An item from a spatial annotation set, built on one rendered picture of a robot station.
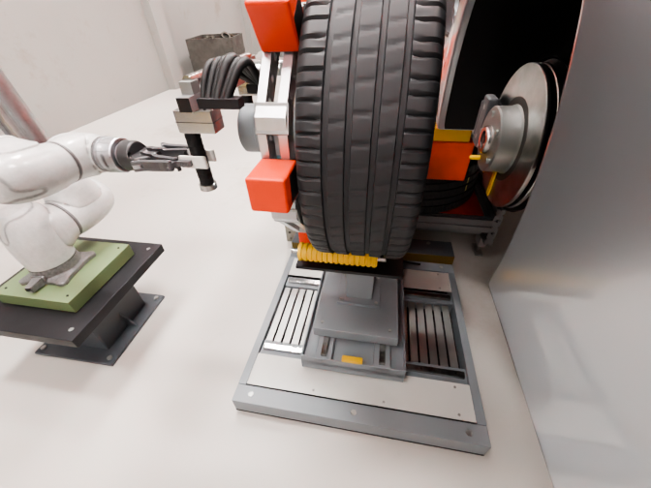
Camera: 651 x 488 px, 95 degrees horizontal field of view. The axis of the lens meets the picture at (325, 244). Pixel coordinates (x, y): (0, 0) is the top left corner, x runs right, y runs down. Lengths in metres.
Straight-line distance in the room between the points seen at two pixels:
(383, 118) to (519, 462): 1.11
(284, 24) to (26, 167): 0.60
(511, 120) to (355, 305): 0.75
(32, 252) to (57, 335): 0.30
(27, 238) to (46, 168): 0.52
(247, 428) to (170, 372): 0.41
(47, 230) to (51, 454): 0.74
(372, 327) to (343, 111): 0.78
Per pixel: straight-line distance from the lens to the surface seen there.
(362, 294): 1.15
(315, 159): 0.54
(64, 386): 1.63
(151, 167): 0.84
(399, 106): 0.53
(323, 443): 1.18
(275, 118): 0.59
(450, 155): 1.33
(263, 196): 0.56
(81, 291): 1.38
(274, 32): 0.63
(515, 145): 0.80
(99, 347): 1.63
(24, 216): 1.38
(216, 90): 0.70
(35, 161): 0.90
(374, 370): 1.11
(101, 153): 0.94
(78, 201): 1.46
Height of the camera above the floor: 1.13
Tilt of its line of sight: 39 degrees down
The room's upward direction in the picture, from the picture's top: 2 degrees counter-clockwise
